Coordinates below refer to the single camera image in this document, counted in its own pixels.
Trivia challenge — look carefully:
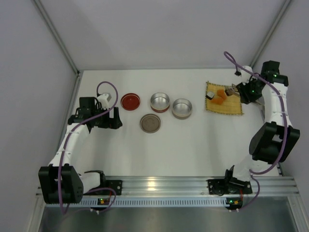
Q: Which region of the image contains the dark sushi roll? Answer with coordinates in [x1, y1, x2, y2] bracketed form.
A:
[225, 88, 233, 96]

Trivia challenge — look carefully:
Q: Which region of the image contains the orange fried nugget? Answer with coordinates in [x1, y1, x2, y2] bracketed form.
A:
[211, 97, 224, 105]
[217, 89, 227, 100]

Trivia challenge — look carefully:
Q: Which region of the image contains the sushi roll with red centre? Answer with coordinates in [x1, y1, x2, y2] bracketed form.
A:
[206, 91, 215, 100]

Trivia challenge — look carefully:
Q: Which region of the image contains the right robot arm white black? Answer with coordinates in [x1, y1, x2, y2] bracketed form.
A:
[224, 60, 300, 193]

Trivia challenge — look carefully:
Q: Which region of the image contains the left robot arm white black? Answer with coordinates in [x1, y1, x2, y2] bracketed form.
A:
[38, 93, 123, 204]

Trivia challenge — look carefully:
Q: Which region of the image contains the red metal lunch tin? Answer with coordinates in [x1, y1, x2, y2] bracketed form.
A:
[150, 92, 170, 113]

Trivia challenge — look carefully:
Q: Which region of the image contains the brown metal lunch tin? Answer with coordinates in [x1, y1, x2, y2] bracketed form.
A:
[172, 99, 193, 119]

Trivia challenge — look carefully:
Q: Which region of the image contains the bamboo sushi mat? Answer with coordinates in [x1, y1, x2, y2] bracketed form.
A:
[205, 82, 243, 116]

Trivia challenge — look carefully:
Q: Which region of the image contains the red round lid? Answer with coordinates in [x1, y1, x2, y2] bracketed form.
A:
[120, 93, 140, 111]

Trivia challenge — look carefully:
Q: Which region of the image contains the brown round lid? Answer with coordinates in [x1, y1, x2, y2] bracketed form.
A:
[140, 114, 161, 133]

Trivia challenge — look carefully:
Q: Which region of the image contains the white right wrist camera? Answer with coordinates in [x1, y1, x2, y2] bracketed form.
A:
[235, 66, 253, 85]

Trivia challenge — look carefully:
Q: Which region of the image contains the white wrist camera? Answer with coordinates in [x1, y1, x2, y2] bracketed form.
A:
[235, 66, 253, 85]
[97, 93, 112, 110]

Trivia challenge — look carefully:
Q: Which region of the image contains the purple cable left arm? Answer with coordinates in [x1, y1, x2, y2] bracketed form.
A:
[57, 81, 119, 215]

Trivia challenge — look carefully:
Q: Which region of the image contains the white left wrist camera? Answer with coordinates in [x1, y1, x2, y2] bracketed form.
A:
[97, 93, 112, 110]

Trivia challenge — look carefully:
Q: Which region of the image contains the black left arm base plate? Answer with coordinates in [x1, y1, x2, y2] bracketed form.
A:
[84, 179, 123, 196]

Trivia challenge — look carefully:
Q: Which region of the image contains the aluminium mounting rail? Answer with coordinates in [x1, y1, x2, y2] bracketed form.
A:
[36, 175, 300, 197]

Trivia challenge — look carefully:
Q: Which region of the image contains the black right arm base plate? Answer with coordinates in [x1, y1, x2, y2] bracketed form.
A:
[207, 178, 253, 196]

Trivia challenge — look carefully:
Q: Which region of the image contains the slotted cable duct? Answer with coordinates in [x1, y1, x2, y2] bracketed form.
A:
[44, 197, 242, 208]

